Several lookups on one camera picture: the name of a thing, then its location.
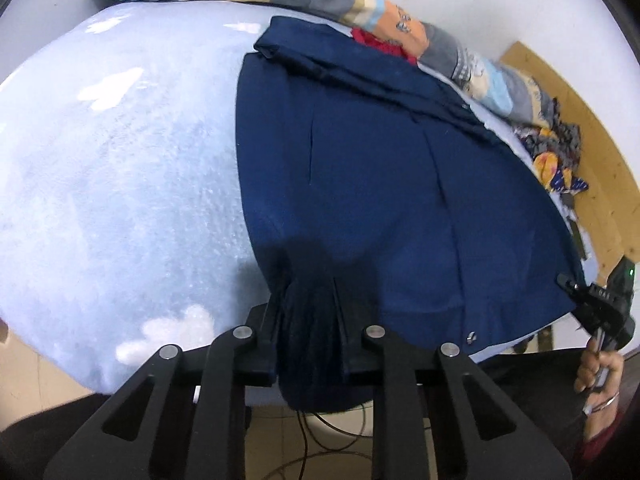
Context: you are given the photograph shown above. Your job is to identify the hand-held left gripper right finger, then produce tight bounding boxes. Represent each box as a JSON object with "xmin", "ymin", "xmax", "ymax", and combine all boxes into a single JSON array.
[{"xmin": 332, "ymin": 277, "xmax": 573, "ymax": 480}]

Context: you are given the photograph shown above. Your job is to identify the black phone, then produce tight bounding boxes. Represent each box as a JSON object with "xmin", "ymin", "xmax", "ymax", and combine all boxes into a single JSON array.
[{"xmin": 570, "ymin": 220, "xmax": 587, "ymax": 261}]

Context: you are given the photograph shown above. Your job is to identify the gold bangle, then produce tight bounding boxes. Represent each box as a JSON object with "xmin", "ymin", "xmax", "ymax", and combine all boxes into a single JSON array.
[{"xmin": 585, "ymin": 391, "xmax": 622, "ymax": 414}]

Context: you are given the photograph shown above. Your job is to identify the light blue cloud blanket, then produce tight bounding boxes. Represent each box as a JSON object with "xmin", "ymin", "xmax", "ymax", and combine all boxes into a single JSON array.
[{"xmin": 0, "ymin": 0, "xmax": 601, "ymax": 401}]

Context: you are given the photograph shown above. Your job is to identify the black cable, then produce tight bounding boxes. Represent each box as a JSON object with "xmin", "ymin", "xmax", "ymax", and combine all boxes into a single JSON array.
[{"xmin": 295, "ymin": 405, "xmax": 381, "ymax": 480}]

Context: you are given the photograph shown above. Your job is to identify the person's right hand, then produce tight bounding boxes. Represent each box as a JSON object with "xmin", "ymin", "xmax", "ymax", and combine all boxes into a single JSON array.
[{"xmin": 574, "ymin": 342, "xmax": 626, "ymax": 413}]

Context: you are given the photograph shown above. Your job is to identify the person's black pants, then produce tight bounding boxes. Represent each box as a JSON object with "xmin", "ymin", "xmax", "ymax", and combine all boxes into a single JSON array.
[{"xmin": 0, "ymin": 347, "xmax": 601, "ymax": 480}]

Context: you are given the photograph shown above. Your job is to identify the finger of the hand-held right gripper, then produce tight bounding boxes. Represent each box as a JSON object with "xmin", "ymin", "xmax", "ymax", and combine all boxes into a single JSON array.
[{"xmin": 556, "ymin": 273, "xmax": 595, "ymax": 307}]

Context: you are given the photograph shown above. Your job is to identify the crumpled patterned cloth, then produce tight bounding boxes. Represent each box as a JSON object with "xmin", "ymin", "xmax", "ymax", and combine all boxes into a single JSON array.
[{"xmin": 512, "ymin": 95, "xmax": 591, "ymax": 196}]

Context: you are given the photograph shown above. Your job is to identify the navy blue work jacket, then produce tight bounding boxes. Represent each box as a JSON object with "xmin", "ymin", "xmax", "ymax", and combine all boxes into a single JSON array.
[{"xmin": 235, "ymin": 15, "xmax": 588, "ymax": 413}]

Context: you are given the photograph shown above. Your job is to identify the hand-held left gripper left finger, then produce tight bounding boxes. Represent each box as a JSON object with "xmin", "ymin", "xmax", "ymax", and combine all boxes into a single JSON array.
[{"xmin": 50, "ymin": 300, "xmax": 281, "ymax": 480}]

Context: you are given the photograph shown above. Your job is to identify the person's right forearm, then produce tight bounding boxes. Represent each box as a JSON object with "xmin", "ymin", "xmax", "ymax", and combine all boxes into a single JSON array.
[{"xmin": 570, "ymin": 400, "xmax": 626, "ymax": 476}]

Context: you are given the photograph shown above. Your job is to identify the wooden headboard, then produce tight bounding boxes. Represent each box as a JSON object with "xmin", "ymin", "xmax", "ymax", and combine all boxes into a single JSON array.
[{"xmin": 500, "ymin": 40, "xmax": 640, "ymax": 281}]

